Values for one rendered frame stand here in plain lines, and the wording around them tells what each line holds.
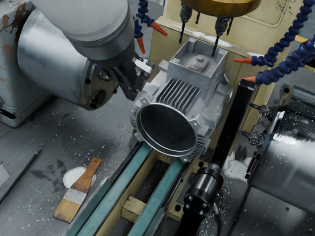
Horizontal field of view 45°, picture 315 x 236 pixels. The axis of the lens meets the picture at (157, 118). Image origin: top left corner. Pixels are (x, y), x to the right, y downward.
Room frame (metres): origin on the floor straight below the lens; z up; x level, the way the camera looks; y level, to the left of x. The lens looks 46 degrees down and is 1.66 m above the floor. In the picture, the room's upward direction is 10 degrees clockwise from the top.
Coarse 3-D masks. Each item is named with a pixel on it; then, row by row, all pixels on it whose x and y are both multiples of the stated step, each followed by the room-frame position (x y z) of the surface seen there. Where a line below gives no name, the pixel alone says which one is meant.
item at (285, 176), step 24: (288, 96) 0.61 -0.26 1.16; (312, 96) 0.63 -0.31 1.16; (288, 120) 0.55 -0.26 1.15; (312, 120) 0.56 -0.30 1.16; (264, 144) 0.54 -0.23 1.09; (288, 144) 0.52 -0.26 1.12; (312, 144) 0.52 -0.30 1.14; (264, 168) 0.50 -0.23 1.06; (288, 168) 0.49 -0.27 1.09; (312, 168) 0.48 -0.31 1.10; (288, 192) 0.47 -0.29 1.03; (312, 192) 0.46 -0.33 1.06
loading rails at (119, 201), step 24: (144, 144) 0.62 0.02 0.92; (120, 168) 0.53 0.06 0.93; (144, 168) 0.58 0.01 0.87; (168, 168) 0.56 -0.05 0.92; (192, 168) 0.65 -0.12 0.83; (96, 192) 0.45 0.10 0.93; (120, 192) 0.47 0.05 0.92; (168, 192) 0.49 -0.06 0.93; (96, 216) 0.40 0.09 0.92; (120, 216) 0.48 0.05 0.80; (144, 216) 0.42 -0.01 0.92
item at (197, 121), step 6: (222, 78) 0.74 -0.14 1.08; (228, 78) 0.74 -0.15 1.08; (144, 96) 0.61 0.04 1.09; (150, 96) 0.62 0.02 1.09; (144, 102) 0.61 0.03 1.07; (150, 102) 0.61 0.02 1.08; (198, 114) 0.59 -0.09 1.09; (192, 120) 0.57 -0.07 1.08; (198, 120) 0.57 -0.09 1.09; (198, 126) 0.57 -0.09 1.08; (138, 132) 0.62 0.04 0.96; (138, 138) 0.61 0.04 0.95; (186, 156) 0.57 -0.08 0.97; (192, 156) 0.58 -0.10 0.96
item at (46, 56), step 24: (24, 24) 0.75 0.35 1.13; (48, 24) 0.73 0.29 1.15; (24, 48) 0.71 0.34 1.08; (48, 48) 0.69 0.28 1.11; (72, 48) 0.69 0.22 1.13; (24, 72) 0.71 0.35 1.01; (48, 72) 0.67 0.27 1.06; (72, 72) 0.65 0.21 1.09; (96, 72) 0.69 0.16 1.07; (72, 96) 0.65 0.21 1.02; (96, 96) 0.69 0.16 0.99
